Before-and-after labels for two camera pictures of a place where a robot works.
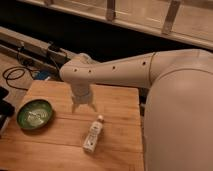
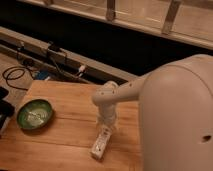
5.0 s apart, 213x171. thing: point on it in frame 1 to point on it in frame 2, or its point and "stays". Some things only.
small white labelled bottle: x=93 y=134 to x=100 y=144
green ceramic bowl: x=34 y=114 stays
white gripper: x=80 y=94 to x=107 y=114
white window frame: x=190 y=21 stays
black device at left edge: x=7 y=108 stays
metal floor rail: x=15 y=36 stays
